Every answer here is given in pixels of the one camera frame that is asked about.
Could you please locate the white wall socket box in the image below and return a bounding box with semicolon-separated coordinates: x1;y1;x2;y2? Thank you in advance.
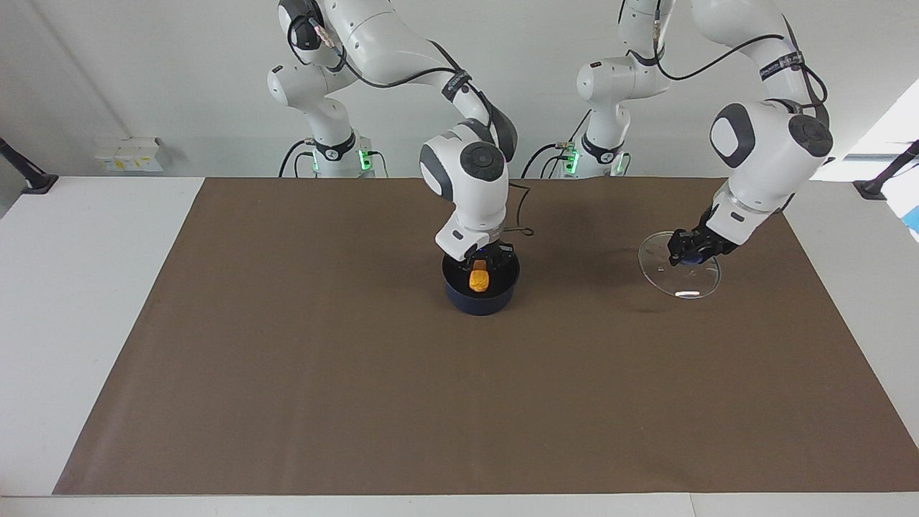
93;136;166;173

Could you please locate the dark blue saucepan with handle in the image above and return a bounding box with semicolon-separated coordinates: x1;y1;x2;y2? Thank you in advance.
442;248;521;315

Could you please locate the black base power cable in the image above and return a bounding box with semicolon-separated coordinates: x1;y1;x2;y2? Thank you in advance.
522;111;593;179

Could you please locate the glass lid with blue knob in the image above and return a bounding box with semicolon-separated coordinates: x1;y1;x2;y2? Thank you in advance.
638;231;721;299

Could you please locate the brown table mat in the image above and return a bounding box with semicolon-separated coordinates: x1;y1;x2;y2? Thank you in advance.
52;177;919;496

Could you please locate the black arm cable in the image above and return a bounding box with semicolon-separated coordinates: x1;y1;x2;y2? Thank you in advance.
652;0;830;126
287;14;536;238

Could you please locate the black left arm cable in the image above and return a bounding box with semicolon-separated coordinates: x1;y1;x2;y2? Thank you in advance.
652;0;830;126

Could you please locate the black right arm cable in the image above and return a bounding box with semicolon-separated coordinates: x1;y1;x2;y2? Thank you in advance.
287;14;536;238

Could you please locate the black camera stand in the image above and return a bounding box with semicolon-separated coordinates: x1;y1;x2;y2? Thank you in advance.
0;136;60;195
853;140;919;200

